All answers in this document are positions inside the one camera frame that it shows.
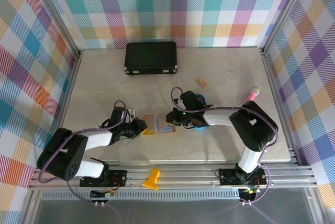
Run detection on yellow leather card holder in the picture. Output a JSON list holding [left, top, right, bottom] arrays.
[[142, 114, 176, 136]]

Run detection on blue oval card tray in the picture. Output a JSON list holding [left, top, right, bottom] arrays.
[[192, 93, 210, 132]]

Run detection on black hard case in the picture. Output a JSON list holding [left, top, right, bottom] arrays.
[[124, 41, 179, 76]]

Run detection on pink toy microphone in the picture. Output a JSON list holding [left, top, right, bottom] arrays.
[[244, 85, 260, 103]]

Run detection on perforated metal strip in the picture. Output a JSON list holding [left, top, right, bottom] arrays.
[[41, 192, 243, 200]]

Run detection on small circuit board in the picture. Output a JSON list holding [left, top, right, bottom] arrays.
[[90, 188, 116, 200], [239, 186, 260, 201]]

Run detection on grey metal sheet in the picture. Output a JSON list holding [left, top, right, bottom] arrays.
[[33, 199, 316, 224]]

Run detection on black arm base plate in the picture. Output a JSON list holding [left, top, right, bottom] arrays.
[[218, 167, 268, 187], [79, 169, 128, 188]]

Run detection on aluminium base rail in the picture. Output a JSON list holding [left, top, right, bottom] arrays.
[[28, 164, 319, 191]]

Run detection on aluminium table side rail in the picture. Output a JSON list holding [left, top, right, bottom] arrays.
[[260, 48, 300, 166], [54, 50, 84, 136]]

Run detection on aluminium frame post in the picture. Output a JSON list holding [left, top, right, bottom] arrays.
[[261, 0, 315, 57], [27, 0, 84, 60]]

